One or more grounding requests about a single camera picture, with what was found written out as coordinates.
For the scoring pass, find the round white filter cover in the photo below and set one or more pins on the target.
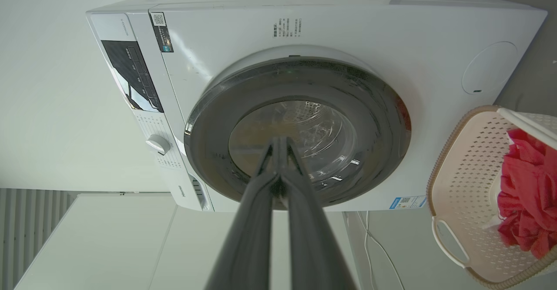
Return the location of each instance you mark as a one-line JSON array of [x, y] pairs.
[[489, 68]]

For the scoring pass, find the black QR code sticker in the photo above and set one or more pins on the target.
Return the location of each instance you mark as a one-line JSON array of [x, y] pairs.
[[162, 33]]

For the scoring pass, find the white front-load washing machine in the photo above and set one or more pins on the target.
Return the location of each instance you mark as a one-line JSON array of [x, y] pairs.
[[348, 33]]

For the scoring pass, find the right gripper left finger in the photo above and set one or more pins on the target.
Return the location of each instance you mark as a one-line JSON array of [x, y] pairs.
[[252, 220]]

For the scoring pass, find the white cabinet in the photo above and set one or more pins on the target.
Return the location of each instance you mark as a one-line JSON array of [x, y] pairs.
[[109, 246]]

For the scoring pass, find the grey corrugated panel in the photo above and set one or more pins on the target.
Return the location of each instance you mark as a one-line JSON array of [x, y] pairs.
[[21, 229]]

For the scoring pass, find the steel washing machine drum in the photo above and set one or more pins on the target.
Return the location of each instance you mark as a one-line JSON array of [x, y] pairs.
[[313, 129]]

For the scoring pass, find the cream perforated laundry basket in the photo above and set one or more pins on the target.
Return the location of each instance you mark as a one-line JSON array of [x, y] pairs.
[[461, 172]]

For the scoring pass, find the blue energy label sticker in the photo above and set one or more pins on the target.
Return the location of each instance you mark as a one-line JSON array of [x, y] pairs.
[[407, 202]]

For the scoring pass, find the red garment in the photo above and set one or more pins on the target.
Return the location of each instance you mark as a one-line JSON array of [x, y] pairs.
[[526, 194]]

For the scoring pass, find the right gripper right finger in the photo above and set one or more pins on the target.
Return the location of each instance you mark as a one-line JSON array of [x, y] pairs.
[[311, 237]]

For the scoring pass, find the washer door with glass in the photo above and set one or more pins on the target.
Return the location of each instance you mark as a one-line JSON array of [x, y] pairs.
[[209, 120]]

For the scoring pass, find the black display control panel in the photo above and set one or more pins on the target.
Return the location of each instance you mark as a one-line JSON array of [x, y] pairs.
[[130, 72]]

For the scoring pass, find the white control dial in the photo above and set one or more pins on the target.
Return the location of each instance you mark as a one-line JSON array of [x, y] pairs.
[[158, 144]]

